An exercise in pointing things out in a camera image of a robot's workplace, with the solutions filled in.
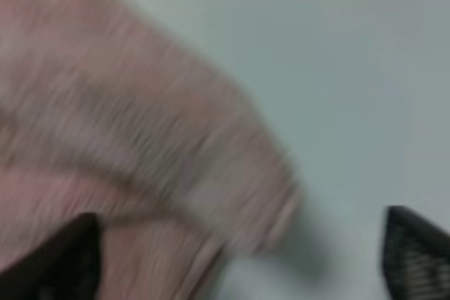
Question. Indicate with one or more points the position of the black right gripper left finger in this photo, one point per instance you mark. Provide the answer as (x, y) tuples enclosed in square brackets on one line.
[(68, 265)]

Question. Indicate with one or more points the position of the pink fluffy towel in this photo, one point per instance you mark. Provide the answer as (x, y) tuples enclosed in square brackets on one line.
[(103, 113)]

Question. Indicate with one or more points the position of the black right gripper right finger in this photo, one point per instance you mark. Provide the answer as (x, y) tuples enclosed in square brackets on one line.
[(414, 258)]

